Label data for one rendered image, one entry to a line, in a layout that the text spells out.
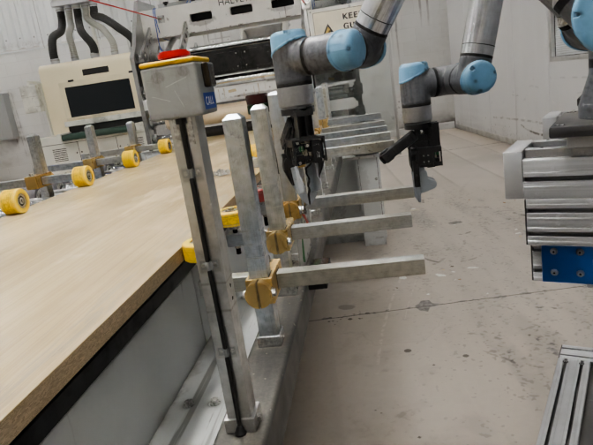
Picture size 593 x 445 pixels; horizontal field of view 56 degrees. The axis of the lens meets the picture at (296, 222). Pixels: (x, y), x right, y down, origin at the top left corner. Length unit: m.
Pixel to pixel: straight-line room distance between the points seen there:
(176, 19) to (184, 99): 3.56
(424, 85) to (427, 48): 8.84
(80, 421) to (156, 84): 0.46
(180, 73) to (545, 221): 0.72
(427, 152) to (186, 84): 0.91
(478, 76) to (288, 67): 0.46
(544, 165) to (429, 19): 9.32
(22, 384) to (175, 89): 0.37
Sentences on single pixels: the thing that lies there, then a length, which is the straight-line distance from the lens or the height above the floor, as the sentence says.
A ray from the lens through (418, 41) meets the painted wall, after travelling 10.29.
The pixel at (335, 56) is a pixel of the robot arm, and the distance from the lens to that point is 1.09.
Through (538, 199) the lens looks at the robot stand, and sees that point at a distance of 1.11.
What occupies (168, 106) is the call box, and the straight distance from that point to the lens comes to 0.70.
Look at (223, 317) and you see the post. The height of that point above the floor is 0.88.
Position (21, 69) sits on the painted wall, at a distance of 11.27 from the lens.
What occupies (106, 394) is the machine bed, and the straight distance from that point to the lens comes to 0.91.
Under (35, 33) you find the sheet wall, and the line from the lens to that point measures 11.18.
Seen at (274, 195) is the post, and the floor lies 0.94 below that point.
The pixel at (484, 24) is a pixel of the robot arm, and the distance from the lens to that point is 1.40.
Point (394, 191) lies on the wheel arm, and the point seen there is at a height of 0.86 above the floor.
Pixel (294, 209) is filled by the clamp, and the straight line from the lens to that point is 1.46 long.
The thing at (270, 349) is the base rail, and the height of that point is 0.70.
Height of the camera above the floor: 1.17
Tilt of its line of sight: 14 degrees down
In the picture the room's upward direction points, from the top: 9 degrees counter-clockwise
